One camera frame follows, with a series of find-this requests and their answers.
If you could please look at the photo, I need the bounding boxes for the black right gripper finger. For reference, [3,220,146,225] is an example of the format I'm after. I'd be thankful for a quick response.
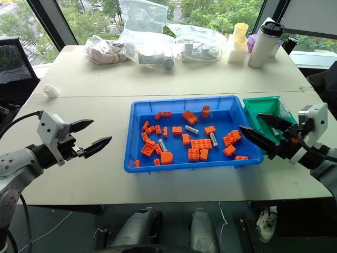
[256,113,291,131]
[239,125,282,160]

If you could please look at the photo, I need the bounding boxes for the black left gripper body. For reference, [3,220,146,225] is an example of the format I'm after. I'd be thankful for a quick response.
[57,125,86,162]

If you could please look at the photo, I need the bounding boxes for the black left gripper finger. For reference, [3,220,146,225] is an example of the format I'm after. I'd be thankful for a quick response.
[82,136,113,160]
[69,119,95,133]

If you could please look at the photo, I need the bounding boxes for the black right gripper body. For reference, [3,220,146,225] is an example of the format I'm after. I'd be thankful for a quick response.
[278,122,312,160]

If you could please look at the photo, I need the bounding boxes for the green plastic bin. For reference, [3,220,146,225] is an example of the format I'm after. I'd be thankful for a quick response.
[242,95,300,157]

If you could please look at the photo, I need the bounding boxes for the orange four-stud building block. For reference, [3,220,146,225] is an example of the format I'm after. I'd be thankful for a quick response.
[187,148,200,162]
[227,130,242,143]

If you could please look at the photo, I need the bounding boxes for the small white plastic cylinder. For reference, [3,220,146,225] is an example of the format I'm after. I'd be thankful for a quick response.
[43,84,60,99]

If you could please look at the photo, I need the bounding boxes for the orange 2x4 toy brick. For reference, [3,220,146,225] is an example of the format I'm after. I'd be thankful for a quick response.
[190,138,213,150]

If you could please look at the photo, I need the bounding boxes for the dark chair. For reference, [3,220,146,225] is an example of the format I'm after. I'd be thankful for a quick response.
[306,61,337,106]

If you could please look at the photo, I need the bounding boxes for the orange rounded arch block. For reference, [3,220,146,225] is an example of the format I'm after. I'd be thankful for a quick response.
[160,151,174,166]

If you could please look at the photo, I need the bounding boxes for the white tumbler with black lid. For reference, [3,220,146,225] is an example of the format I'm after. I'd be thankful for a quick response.
[247,21,286,70]

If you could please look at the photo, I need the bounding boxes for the large orange sloped block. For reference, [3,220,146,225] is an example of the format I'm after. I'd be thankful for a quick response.
[182,110,199,125]

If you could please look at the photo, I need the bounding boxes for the clear bag with pink items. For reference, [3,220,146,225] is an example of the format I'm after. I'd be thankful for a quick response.
[84,35,130,65]

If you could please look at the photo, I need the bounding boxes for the black cylindrical bottle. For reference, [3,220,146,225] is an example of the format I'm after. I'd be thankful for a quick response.
[281,36,300,56]

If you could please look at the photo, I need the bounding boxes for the blue plastic tray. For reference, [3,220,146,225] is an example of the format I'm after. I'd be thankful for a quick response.
[123,95,265,175]

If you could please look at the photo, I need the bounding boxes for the purple plastic container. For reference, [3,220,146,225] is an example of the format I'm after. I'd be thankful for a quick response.
[246,33,258,54]

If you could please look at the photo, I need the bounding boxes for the white sneaker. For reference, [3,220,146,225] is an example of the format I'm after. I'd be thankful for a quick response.
[256,206,279,244]

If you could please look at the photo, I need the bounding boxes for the black mesh office chair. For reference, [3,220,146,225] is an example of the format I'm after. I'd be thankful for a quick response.
[0,37,42,106]

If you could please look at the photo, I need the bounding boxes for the grey rounded robot leg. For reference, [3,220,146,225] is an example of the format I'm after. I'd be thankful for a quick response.
[112,206,163,249]
[190,208,220,253]

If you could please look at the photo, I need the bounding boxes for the stacked pale yellow cups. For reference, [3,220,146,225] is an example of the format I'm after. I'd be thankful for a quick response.
[232,22,250,52]

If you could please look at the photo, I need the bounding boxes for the grey cylindrical device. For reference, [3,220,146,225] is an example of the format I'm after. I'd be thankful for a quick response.
[137,51,175,70]

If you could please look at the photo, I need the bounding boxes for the white power strip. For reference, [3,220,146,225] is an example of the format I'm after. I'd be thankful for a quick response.
[176,42,221,63]

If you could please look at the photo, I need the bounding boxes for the clear crumpled plastic bag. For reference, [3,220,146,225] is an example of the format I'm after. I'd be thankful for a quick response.
[165,23,229,64]

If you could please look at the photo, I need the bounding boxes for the grey roller blind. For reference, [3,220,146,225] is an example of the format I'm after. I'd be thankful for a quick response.
[280,0,337,34]

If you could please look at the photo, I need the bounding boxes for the tall clear plastic bag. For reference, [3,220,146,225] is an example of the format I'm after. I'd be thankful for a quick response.
[117,0,176,70]

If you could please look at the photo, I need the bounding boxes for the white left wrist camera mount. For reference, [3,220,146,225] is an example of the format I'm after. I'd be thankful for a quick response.
[36,110,72,167]

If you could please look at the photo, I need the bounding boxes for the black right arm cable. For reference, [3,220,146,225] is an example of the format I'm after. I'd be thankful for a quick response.
[296,131,337,162]

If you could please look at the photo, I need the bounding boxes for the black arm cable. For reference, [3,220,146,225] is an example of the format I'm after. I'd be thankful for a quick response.
[296,131,337,162]
[0,111,43,140]

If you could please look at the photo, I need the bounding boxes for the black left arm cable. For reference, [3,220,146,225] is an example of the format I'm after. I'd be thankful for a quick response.
[0,111,43,140]

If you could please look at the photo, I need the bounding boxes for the thin white floor cable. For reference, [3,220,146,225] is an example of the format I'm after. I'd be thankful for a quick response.
[219,202,230,253]

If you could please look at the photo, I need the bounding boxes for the black window frame post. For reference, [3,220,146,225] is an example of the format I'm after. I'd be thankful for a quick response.
[26,0,80,46]
[252,0,291,35]

